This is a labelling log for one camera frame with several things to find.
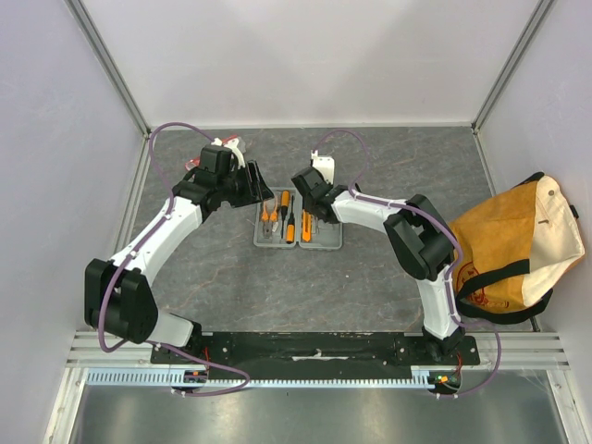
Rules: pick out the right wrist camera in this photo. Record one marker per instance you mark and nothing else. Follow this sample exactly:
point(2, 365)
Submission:
point(319, 174)

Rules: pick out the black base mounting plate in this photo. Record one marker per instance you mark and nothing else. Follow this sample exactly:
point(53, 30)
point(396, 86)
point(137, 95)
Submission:
point(268, 367)

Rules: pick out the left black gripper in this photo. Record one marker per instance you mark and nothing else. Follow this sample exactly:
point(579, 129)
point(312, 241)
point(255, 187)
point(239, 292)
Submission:
point(255, 191)

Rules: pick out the orange pliers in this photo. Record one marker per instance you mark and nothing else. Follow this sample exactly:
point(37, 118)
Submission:
point(269, 220)

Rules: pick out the aluminium frame rail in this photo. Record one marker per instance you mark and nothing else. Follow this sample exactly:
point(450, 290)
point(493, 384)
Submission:
point(512, 350)

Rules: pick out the grey plastic tool case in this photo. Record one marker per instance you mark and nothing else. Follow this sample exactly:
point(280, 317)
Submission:
point(326, 237)

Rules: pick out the orange handled small screwdriver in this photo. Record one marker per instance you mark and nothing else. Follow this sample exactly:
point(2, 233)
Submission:
point(283, 209)

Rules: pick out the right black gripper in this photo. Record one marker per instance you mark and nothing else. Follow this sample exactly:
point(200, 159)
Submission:
point(313, 203)

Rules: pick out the orange handled large screwdriver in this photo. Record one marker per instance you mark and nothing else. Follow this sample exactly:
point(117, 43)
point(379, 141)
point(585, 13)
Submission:
point(290, 229)

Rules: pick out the orange utility knife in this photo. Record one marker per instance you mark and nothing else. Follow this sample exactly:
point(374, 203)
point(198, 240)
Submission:
point(307, 226)

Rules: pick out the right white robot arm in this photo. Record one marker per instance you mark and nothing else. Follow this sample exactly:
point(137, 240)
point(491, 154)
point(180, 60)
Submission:
point(423, 244)

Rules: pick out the tan canvas tool bag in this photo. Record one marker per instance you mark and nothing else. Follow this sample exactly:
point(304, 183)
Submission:
point(516, 246)

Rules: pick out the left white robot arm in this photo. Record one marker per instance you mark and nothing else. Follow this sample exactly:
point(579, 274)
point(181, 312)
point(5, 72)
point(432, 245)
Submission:
point(118, 298)

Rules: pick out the orange red cardboard box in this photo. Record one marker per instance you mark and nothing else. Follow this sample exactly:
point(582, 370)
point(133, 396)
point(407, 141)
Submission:
point(235, 143)

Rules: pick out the grey slotted cable duct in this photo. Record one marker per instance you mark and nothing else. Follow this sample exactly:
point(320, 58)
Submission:
point(181, 379)

